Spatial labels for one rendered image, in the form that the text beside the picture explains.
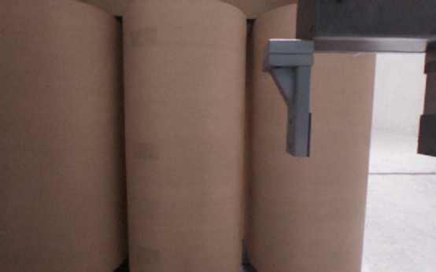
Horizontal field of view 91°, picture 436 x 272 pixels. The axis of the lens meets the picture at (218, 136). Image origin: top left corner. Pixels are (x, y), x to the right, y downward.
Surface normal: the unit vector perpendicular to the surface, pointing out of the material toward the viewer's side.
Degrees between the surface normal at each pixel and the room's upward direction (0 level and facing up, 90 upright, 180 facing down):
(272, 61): 90
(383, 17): 90
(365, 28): 90
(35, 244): 90
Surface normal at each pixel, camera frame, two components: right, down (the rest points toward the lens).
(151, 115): -0.13, 0.08
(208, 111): 0.18, 0.08
